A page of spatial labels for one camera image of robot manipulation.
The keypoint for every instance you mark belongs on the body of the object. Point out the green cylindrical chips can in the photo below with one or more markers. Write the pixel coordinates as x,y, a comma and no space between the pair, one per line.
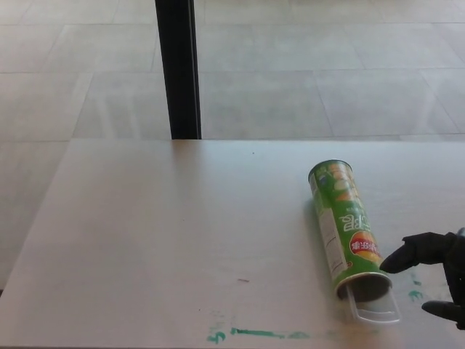
339,203

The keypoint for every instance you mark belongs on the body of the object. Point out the black vertical window frame post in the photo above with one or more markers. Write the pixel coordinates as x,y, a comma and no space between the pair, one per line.
179,72

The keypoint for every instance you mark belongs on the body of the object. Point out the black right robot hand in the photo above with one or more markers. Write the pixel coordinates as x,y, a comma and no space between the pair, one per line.
428,249

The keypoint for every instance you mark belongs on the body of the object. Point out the clear plastic chips tray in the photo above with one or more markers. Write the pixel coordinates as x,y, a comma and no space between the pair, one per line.
378,313

